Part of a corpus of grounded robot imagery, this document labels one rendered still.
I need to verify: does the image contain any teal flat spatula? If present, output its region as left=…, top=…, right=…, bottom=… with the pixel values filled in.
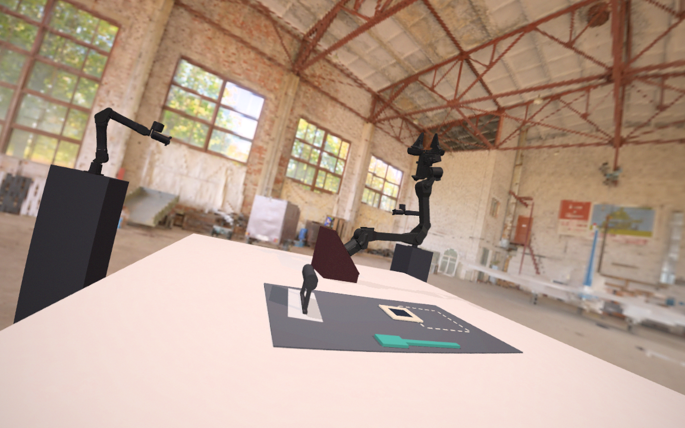
left=374, top=334, right=460, bottom=349

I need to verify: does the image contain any beige square tile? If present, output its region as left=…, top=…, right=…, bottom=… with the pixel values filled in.
left=379, top=304, right=423, bottom=323

